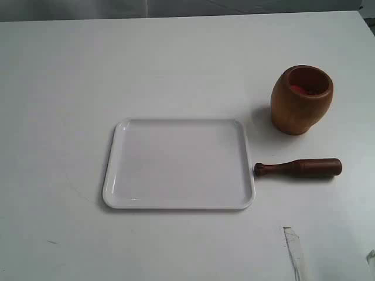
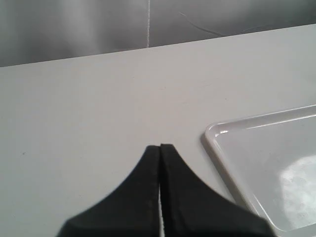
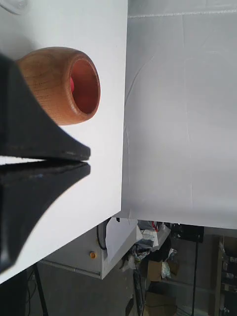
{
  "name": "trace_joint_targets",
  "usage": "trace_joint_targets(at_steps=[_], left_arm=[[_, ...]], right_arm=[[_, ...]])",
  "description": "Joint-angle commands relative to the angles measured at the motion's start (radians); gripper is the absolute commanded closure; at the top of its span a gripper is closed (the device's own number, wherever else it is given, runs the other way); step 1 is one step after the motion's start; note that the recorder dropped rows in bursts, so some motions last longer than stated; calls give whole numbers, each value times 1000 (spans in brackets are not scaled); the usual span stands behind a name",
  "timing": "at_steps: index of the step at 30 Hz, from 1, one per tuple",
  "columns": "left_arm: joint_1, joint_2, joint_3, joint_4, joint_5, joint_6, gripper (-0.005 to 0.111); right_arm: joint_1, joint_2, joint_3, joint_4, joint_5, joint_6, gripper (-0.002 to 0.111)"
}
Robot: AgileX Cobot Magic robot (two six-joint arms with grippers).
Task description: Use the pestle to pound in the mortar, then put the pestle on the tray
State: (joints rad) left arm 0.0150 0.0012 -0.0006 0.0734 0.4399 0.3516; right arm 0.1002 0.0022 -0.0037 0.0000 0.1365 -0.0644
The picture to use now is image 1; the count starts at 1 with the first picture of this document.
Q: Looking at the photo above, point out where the brown wooden mortar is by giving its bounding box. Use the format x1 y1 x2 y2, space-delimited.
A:
271 65 334 135

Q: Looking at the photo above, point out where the clear tape strip on table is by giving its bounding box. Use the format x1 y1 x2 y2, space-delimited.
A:
284 227 308 281

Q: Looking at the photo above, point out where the dark brown wooden pestle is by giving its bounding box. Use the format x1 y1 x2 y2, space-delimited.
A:
254 158 342 177

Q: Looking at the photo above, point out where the white rectangular plastic tray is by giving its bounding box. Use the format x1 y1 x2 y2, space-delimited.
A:
102 118 255 211

